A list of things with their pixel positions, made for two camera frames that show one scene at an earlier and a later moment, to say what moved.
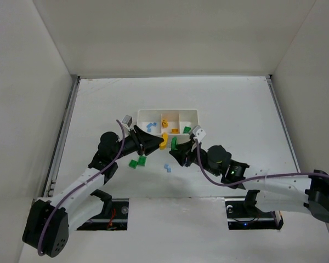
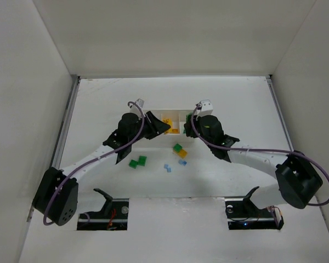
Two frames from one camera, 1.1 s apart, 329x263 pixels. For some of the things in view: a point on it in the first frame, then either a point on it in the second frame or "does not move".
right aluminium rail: (270, 80) does not move
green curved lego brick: (132, 164) does not move
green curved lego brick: (142, 160) does not move
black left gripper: (139, 140) -> (151, 125)
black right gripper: (190, 152) -> (193, 127)
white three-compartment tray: (179, 123) does not move
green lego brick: (173, 143) -> (188, 119)
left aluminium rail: (48, 189) does not move
